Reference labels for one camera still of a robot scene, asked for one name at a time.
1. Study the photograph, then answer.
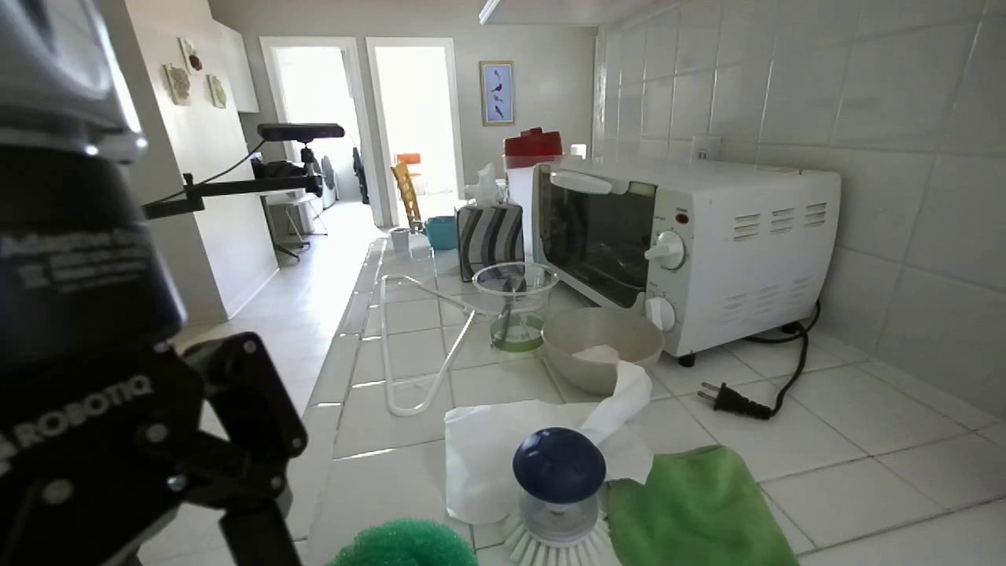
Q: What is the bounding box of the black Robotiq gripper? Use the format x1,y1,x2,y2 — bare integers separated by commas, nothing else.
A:
0,137,313,566

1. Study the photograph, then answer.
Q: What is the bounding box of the white paper towel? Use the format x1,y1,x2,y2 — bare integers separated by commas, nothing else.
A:
441,358,659,528

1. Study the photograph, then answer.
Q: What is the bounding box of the green smiley face sponge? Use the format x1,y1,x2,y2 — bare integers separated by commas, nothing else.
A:
329,520,482,566

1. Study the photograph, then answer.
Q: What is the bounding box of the white plastic clothes hanger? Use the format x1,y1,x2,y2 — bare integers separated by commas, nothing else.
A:
370,268,498,423

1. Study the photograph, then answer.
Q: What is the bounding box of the teal plastic cup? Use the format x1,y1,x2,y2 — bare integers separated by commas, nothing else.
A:
421,211,461,254

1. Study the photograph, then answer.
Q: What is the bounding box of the orange wooden chair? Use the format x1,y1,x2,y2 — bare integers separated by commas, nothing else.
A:
388,152,428,236

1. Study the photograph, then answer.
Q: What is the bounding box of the clear glass cup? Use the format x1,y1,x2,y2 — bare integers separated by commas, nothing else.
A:
468,259,564,356

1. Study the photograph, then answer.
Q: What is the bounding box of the dish brush with blue cap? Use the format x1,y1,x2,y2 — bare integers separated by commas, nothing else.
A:
498,425,622,566

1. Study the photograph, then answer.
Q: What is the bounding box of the striped tissue box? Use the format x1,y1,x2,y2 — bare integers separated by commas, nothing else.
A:
451,200,527,287

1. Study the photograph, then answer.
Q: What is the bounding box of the grey ceramic bowl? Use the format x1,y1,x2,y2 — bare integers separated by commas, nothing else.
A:
538,303,667,399

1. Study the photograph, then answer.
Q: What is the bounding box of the clear pitcher with red lid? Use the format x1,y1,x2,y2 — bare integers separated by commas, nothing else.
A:
499,126,567,268

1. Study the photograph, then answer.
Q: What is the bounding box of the green microfibre cloth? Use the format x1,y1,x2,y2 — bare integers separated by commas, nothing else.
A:
604,444,803,566

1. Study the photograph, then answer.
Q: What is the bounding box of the white toaster oven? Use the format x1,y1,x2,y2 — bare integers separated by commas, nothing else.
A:
525,156,844,366

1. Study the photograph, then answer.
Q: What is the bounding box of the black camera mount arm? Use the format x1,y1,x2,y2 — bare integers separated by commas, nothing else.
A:
138,120,350,223

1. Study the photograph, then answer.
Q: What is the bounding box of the round decorative wall plate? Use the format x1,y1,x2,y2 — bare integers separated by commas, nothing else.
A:
159,61,196,111
201,70,231,114

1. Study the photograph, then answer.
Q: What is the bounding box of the framed blue wall picture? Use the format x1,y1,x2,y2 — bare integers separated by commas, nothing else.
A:
477,56,517,129

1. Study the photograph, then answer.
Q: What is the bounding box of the black power cord with plug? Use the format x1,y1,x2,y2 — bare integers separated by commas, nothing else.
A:
696,299,828,425

